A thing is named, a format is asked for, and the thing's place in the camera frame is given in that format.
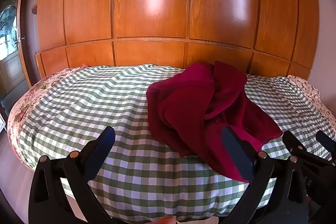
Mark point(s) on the wooden door with glass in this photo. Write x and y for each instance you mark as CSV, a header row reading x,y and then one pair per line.
x,y
9,56

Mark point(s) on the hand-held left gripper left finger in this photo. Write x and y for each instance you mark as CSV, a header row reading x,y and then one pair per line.
x,y
103,145

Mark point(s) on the dark red garment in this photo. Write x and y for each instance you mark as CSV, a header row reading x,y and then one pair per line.
x,y
199,108

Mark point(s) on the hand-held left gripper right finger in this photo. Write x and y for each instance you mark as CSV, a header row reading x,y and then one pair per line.
x,y
237,153

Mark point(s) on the green white checked blanket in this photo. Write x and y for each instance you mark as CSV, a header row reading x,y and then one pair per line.
x,y
105,98

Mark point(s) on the floral bedspread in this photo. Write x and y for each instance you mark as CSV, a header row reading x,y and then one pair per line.
x,y
23,113

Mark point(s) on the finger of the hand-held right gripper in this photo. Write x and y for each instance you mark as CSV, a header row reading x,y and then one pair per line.
x,y
292,141
325,140

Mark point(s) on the wooden wardrobe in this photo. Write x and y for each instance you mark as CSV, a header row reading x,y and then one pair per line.
x,y
152,16

